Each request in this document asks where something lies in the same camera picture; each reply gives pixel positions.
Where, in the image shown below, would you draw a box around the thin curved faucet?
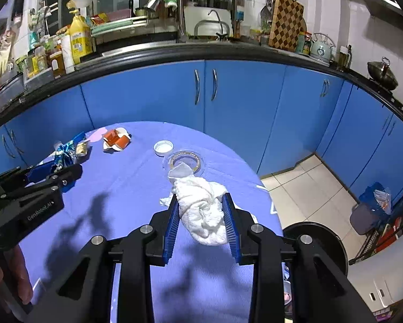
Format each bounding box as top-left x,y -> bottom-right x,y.
206,9 -> 231,39

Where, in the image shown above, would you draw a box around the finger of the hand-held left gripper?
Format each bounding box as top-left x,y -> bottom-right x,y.
0,162 -> 59,192
1,165 -> 83,206

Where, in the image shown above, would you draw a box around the orange liquid bottle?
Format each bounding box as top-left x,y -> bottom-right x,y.
50,51 -> 67,77

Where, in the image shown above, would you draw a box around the pink basket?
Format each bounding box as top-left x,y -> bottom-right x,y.
99,11 -> 135,24

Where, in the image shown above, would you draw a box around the person's left hand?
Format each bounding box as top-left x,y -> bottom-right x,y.
0,245 -> 33,305

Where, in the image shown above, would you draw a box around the steel range hood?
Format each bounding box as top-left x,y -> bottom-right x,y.
363,0 -> 403,17

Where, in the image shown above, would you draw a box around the pale green kettle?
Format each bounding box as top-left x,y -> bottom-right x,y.
310,33 -> 337,63

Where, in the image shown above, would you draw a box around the clear storage box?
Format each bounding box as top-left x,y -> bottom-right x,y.
0,72 -> 25,110

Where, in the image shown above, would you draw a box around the blue kitchen base cabinets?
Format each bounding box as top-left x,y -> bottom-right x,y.
0,57 -> 403,209

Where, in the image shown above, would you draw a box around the black trash bin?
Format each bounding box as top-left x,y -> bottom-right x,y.
282,221 -> 348,323

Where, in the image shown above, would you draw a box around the white appliance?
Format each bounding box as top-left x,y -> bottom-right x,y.
348,236 -> 403,317

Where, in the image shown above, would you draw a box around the yellow dish soap bottle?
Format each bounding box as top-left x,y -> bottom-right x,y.
69,13 -> 94,65

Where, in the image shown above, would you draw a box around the crumpled orange white carton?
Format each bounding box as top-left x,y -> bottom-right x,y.
102,127 -> 132,153

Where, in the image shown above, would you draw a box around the white tissue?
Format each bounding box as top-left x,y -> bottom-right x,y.
159,161 -> 256,247

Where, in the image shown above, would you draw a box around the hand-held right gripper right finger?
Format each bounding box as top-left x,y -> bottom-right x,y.
222,193 -> 379,323

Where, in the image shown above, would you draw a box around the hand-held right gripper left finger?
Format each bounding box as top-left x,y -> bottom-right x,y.
28,193 -> 180,323

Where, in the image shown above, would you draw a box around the yellow rubber gloves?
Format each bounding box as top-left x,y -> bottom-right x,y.
0,30 -> 17,78

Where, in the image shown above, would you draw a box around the small white cap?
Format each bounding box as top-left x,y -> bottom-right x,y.
153,140 -> 174,157

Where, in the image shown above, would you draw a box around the stainless steel sink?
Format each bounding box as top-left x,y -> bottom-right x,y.
99,38 -> 189,58

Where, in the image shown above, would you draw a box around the green striped towel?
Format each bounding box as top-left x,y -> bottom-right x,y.
28,6 -> 52,31

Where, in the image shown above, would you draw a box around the black wire rack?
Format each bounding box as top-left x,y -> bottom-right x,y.
348,188 -> 403,266

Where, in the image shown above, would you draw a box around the checkered cutting board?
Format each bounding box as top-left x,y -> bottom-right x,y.
268,0 -> 305,52

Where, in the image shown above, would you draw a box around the black wok with lid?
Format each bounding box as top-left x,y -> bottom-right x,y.
367,57 -> 399,91

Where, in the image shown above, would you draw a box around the blue foil snack wrapper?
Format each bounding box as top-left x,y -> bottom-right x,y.
52,132 -> 88,172

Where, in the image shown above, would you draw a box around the grey bin with blue liner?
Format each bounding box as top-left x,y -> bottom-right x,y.
349,182 -> 394,235

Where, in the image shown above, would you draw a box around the clear glass ashtray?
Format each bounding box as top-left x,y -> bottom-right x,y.
162,150 -> 207,177

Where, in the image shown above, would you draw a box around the tray of spice jars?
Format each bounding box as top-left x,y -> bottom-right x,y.
23,38 -> 54,83

